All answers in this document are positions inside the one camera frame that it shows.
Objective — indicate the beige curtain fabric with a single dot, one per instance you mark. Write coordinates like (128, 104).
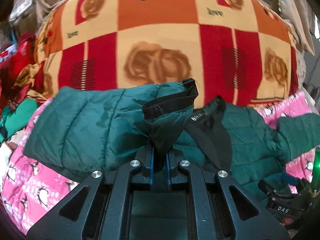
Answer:
(299, 14)

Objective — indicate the light green garment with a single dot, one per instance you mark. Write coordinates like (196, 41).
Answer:
(14, 120)

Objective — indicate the orange red rose blanket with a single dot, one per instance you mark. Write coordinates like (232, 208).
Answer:
(238, 49)

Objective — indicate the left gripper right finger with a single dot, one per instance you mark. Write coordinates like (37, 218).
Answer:
(171, 170)

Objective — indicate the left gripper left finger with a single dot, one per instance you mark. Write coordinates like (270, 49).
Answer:
(148, 171)

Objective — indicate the pink penguin quilt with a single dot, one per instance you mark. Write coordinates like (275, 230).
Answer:
(30, 190)

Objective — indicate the red clothes pile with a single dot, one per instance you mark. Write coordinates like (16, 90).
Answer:
(21, 76)

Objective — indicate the dark green puffer jacket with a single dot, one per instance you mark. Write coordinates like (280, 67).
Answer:
(82, 131)

